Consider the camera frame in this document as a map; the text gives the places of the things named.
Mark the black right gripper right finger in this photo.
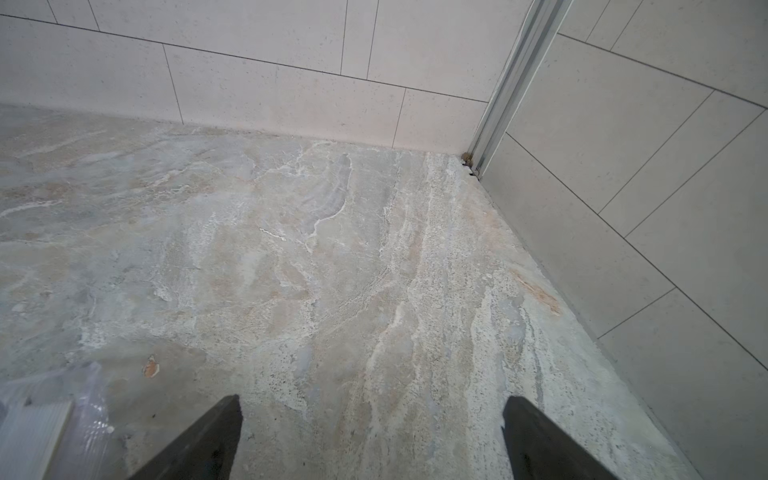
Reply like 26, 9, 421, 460
502, 396, 617, 480

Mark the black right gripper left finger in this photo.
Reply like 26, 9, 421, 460
130, 395, 243, 479

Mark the aluminium corner profile right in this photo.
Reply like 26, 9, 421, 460
462, 0, 572, 178

